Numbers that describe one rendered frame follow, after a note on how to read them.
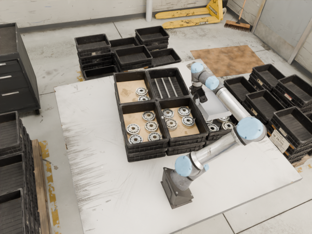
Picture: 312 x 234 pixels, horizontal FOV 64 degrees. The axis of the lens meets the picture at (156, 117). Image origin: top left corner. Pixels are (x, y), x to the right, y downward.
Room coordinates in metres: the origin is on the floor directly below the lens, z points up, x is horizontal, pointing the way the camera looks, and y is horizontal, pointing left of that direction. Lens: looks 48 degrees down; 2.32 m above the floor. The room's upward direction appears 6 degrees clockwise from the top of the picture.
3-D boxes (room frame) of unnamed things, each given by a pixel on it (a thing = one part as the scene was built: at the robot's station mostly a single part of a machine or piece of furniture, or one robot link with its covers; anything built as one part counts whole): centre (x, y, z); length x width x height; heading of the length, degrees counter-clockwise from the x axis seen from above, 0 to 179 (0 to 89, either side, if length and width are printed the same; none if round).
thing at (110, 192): (1.36, -0.08, 0.35); 1.60 x 1.60 x 0.70; 26
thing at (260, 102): (2.03, -1.20, 0.31); 0.40 x 0.30 x 0.34; 26
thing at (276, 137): (1.59, -1.25, 0.41); 0.31 x 0.02 x 0.16; 26
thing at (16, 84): (2.11, 1.69, 0.45); 0.60 x 0.45 x 0.90; 26
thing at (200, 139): (1.30, -0.19, 0.87); 0.40 x 0.30 x 0.11; 18
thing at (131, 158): (1.21, 0.09, 0.76); 0.40 x 0.30 x 0.12; 18
